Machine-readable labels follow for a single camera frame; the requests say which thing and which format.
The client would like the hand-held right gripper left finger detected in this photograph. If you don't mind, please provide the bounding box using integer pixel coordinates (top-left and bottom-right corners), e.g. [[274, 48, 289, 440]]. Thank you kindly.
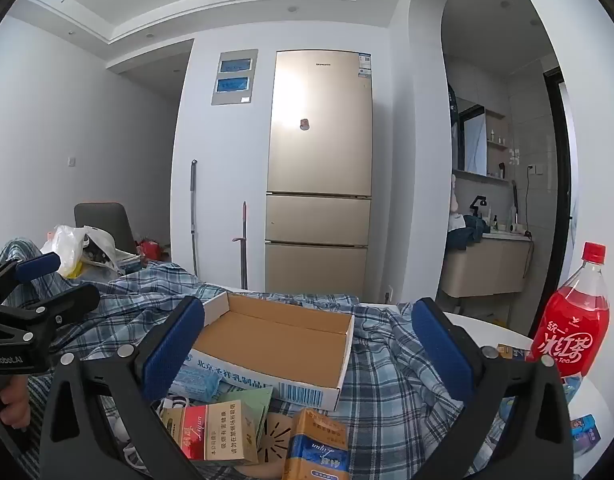
[[37, 296, 208, 480]]

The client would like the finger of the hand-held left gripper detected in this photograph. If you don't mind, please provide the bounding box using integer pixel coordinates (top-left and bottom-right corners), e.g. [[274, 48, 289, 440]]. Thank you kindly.
[[0, 251, 62, 306], [0, 282, 102, 333]]

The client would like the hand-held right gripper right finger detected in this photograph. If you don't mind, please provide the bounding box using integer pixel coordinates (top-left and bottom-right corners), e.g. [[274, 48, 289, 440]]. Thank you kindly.
[[412, 297, 573, 480]]

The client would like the white cable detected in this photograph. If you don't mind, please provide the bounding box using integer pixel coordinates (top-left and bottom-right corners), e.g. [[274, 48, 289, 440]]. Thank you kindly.
[[109, 394, 189, 463]]

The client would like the red cigarette pack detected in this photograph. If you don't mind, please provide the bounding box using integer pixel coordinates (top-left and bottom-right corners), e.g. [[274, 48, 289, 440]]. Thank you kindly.
[[174, 402, 260, 462]]

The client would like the cardboard box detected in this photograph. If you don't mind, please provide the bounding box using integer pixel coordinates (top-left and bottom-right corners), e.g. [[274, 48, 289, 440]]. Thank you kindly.
[[184, 290, 355, 411]]

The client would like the person's left hand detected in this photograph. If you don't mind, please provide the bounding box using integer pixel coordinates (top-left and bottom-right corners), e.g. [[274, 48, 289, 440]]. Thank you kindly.
[[0, 374, 32, 431]]

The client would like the person's plaid pajama leg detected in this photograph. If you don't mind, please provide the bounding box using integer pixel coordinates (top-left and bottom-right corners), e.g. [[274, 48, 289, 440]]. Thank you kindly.
[[0, 239, 68, 306]]

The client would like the blue tissue packet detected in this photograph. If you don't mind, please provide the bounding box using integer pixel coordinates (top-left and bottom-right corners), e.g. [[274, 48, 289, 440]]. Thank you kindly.
[[169, 362, 220, 403]]

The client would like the blue plaid shirt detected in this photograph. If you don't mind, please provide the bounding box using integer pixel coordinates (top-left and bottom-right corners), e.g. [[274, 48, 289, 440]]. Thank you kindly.
[[27, 260, 508, 480]]

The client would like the stack of books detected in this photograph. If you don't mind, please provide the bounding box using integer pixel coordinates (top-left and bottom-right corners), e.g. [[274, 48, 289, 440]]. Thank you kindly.
[[114, 247, 142, 273]]

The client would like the grey chair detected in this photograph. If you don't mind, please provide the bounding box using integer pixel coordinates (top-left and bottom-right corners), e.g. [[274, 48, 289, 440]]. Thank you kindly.
[[74, 202, 138, 256]]

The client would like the green paper packet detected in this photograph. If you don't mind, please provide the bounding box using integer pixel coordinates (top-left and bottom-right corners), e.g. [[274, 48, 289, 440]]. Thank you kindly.
[[219, 385, 274, 441]]

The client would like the beige vanity cabinet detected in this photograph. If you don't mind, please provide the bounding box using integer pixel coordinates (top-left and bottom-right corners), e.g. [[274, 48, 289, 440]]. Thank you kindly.
[[439, 232, 534, 301]]

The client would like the dark blue cloth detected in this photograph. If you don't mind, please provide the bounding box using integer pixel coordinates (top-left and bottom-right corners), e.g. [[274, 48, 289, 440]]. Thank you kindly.
[[447, 214, 490, 251]]

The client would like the red iced tea bottle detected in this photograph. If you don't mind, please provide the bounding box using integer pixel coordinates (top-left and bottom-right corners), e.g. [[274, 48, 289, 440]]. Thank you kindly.
[[524, 241, 611, 378]]

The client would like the round wooden coaster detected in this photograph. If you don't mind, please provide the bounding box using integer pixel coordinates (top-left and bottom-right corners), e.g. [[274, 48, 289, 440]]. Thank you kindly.
[[257, 412, 295, 466]]

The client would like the blue gold cigarette pack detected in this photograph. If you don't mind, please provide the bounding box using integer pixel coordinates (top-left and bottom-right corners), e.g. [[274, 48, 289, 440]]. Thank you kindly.
[[282, 407, 350, 480]]

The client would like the colourful printed packet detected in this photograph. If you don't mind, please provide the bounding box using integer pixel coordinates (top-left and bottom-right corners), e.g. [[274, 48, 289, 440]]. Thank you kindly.
[[570, 414, 600, 456]]

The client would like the bathroom mirror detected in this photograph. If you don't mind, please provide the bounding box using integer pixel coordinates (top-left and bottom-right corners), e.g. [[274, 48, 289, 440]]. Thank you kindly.
[[457, 99, 488, 177]]

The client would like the black framed glass door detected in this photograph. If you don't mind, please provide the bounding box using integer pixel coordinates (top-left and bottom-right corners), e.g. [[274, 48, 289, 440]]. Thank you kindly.
[[543, 67, 573, 306]]

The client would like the gold refrigerator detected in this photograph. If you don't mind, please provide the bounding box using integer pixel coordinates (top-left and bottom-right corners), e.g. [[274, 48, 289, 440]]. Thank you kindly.
[[264, 50, 374, 301]]

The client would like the pink handled broom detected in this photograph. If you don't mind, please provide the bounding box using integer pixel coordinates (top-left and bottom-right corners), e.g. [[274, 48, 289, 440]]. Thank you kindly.
[[232, 201, 249, 290]]

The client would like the grey wall panel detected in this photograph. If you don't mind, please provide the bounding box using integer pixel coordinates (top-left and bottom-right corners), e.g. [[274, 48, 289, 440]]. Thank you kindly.
[[210, 49, 259, 107]]

